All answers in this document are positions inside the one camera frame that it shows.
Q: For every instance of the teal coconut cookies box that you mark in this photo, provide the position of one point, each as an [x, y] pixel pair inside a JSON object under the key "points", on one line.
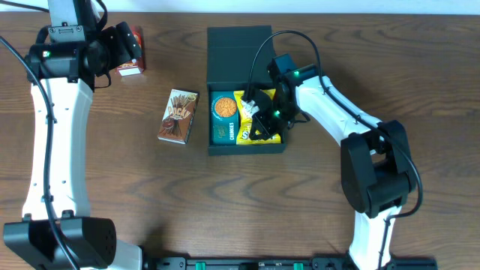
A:
{"points": [[224, 118]]}

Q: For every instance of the yellow Hacks candy bag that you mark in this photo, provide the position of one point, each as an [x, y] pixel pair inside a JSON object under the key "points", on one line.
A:
{"points": [[246, 125]]}

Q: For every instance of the black container box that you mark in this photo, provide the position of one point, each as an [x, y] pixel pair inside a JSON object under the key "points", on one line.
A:
{"points": [[230, 54]]}

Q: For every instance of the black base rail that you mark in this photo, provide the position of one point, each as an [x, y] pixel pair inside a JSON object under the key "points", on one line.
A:
{"points": [[317, 263]]}

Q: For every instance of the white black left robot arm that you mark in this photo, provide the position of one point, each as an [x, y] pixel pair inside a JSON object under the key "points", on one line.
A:
{"points": [[57, 230]]}

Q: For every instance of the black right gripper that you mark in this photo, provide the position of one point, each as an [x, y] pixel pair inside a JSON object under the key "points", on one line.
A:
{"points": [[266, 130]]}

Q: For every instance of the red Hello Panda box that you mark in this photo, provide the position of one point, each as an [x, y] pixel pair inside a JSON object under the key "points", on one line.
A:
{"points": [[137, 65]]}

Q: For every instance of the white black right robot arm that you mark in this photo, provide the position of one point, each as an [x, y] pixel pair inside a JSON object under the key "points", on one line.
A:
{"points": [[377, 174]]}

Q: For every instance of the brown Pocky box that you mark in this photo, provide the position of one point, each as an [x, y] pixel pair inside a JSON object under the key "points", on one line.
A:
{"points": [[178, 116]]}

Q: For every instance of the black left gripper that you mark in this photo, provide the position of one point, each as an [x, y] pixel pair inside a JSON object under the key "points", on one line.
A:
{"points": [[120, 55]]}

